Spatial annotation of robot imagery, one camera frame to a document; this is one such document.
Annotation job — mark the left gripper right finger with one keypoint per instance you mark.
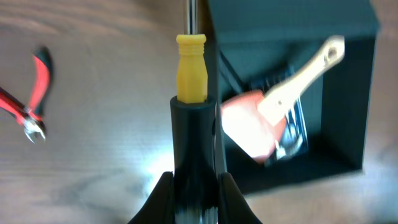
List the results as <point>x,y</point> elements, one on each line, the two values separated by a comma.
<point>232,207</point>

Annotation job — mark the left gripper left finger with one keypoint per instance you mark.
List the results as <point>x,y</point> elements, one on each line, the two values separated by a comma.
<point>159,208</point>

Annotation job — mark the black yellow screwdriver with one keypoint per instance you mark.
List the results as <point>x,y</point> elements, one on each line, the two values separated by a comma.
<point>193,116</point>

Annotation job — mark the orange scraper wooden handle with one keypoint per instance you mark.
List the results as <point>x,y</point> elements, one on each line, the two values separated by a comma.
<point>255,120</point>

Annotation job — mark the black handled claw hammer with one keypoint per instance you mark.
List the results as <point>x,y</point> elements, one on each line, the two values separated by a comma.
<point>231,77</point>

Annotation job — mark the black open gift box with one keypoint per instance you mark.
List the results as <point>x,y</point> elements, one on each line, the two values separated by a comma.
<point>255,37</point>

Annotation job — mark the red handled pliers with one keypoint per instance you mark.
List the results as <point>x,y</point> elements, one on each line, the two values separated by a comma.
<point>30,116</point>

